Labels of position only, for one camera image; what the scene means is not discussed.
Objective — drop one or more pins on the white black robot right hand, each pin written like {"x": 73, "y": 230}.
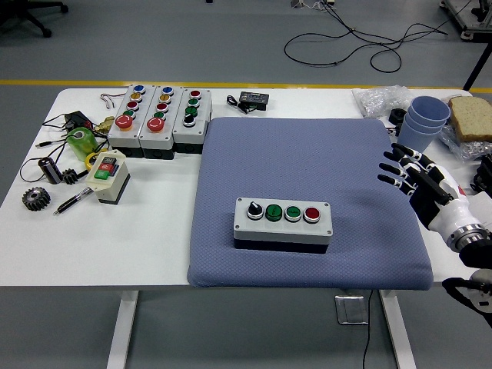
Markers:
{"x": 453, "y": 213}

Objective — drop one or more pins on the grey four-button control box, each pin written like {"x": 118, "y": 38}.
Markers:
{"x": 276, "y": 231}
{"x": 188, "y": 132}

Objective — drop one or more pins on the grey five-button control box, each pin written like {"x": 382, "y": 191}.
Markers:
{"x": 153, "y": 137}
{"x": 123, "y": 134}

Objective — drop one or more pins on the white card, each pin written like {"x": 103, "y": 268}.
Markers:
{"x": 485, "y": 207}

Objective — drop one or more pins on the black device block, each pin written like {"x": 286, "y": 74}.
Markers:
{"x": 485, "y": 173}

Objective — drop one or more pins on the clear plastic bag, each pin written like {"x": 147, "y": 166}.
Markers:
{"x": 467, "y": 150}

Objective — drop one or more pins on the blue plastic cup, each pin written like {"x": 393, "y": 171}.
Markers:
{"x": 419, "y": 125}
{"x": 417, "y": 140}
{"x": 428, "y": 109}

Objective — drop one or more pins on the bread slice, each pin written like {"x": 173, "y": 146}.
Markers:
{"x": 471, "y": 117}

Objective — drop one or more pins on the small red black connector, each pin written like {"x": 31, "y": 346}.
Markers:
{"x": 393, "y": 130}

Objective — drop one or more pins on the white table leg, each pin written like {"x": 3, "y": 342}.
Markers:
{"x": 397, "y": 330}
{"x": 121, "y": 330}

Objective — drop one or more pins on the clear bubble wrap bag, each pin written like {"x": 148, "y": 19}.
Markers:
{"x": 378, "y": 100}

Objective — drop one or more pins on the silver floor outlet box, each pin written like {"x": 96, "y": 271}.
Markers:
{"x": 350, "y": 310}

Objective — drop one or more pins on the blue-grey quilted mat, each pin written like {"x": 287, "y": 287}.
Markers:
{"x": 261, "y": 161}

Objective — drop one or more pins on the black digital meter module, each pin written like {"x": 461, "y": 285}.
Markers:
{"x": 253, "y": 100}

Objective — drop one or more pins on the brass fitting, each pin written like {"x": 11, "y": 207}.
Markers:
{"x": 104, "y": 124}

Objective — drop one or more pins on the green tape roll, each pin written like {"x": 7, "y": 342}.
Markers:
{"x": 82, "y": 144}

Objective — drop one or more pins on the black pen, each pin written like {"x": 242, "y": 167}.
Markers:
{"x": 73, "y": 200}

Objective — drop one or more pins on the small black gear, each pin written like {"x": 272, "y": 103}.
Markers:
{"x": 70, "y": 177}

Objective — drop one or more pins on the black power adapter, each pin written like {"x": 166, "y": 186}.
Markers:
{"x": 77, "y": 119}

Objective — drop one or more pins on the black cylindrical capacitor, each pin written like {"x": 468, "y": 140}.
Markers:
{"x": 50, "y": 171}

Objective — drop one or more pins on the large steel gear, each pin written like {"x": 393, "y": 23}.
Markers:
{"x": 30, "y": 201}

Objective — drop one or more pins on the black office chair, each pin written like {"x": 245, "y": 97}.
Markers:
{"x": 23, "y": 11}

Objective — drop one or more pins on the aluminium frame cart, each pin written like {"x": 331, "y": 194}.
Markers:
{"x": 471, "y": 19}

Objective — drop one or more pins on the cream red-green switch box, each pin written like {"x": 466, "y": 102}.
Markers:
{"x": 109, "y": 182}

